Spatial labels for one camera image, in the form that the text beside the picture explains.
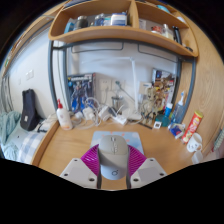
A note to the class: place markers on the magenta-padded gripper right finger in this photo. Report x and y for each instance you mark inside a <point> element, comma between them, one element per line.
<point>148,170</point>

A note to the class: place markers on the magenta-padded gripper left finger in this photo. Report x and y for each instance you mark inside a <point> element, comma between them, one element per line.
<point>78,170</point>

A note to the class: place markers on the grey computer mouse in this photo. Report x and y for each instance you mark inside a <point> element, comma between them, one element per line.
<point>113,156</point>

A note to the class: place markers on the pastel printed mouse pad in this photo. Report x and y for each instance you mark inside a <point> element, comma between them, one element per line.
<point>133,138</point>

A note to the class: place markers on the blue snack packet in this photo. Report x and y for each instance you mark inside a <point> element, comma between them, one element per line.
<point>176,130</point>

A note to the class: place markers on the teal bowl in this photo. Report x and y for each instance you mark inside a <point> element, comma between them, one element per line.
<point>163,120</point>

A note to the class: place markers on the white mug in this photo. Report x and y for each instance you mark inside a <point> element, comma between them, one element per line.
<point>194,142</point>

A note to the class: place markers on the white red-capped pump bottle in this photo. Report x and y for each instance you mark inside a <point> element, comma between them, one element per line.
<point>64,118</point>

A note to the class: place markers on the small white charger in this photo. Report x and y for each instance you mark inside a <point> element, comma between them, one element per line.
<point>88,113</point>

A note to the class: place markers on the red snack can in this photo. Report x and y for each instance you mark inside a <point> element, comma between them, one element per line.
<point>192,126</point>

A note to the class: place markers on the white power adapter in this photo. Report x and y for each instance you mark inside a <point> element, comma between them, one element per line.
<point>104,113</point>

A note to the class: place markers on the blue white-capped bottle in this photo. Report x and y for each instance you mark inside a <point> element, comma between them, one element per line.
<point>168,110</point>

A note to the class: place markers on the blue spray bottle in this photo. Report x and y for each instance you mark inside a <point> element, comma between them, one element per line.
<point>179,111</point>

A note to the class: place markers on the beige robot figure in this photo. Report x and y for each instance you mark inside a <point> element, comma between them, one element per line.
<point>153,100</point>

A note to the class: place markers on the black bag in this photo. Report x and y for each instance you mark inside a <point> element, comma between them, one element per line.
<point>28,111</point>

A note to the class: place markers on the dark blue model kit box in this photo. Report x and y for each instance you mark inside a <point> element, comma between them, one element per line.
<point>80,90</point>

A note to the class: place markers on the teal blanket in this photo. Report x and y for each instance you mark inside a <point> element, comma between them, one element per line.
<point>8,130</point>

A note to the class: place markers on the white desk lamp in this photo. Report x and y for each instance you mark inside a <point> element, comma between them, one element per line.
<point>134,86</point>

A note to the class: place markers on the colourful printed box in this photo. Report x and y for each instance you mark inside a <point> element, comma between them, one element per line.
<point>165,78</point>

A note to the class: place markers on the wooden shelf unit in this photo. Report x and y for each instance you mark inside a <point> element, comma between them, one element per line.
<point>116,33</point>

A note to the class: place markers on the small white square frame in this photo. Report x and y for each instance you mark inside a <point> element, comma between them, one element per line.
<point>157,125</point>

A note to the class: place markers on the white wall socket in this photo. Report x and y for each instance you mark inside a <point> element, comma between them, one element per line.
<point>105,84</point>

